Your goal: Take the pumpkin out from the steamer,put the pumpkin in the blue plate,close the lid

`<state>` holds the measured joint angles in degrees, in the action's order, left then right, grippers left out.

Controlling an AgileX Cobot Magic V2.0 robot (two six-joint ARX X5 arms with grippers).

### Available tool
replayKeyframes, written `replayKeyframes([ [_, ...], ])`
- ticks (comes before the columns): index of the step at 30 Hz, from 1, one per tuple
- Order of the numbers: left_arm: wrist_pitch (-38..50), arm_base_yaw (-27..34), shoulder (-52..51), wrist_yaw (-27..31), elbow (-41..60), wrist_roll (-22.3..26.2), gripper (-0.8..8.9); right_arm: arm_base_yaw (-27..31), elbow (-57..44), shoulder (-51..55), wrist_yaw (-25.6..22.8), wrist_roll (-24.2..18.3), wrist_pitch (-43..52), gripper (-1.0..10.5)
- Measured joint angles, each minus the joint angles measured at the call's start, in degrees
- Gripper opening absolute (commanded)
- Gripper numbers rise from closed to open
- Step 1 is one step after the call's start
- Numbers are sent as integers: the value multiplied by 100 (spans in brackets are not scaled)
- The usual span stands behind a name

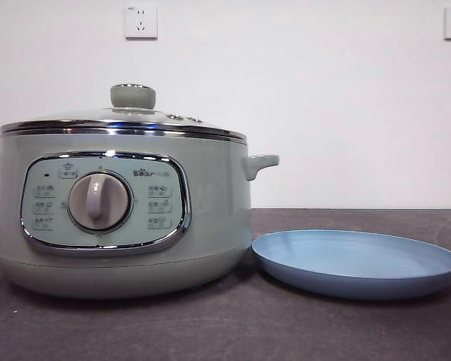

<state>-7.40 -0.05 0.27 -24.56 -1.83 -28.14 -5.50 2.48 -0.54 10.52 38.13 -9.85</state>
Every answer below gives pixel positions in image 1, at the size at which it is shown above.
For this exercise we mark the glass lid with green knob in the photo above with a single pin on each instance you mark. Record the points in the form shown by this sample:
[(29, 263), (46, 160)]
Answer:
[(132, 96)]

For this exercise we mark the pale green electric steamer pot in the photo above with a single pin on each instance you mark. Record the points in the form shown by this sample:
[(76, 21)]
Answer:
[(218, 210)]

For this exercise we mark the blue round plate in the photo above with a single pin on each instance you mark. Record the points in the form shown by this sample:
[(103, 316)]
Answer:
[(361, 263)]

